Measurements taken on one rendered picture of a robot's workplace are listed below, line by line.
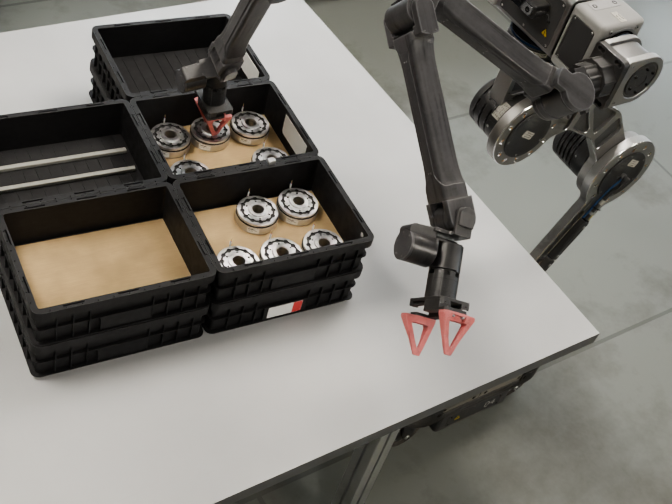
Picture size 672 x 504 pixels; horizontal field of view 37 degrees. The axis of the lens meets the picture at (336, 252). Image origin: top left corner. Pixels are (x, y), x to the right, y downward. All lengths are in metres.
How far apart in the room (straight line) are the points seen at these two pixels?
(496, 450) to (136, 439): 1.42
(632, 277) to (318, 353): 1.90
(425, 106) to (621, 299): 2.20
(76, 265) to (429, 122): 0.89
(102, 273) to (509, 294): 1.07
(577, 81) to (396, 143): 1.05
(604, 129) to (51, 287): 1.44
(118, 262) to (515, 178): 2.24
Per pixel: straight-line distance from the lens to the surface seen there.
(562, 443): 3.39
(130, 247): 2.35
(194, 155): 2.59
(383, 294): 2.56
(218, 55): 2.41
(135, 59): 2.87
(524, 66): 2.01
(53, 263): 2.30
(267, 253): 2.34
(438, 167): 1.83
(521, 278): 2.75
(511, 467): 3.26
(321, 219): 2.50
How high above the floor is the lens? 2.56
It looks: 45 degrees down
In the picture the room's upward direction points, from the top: 18 degrees clockwise
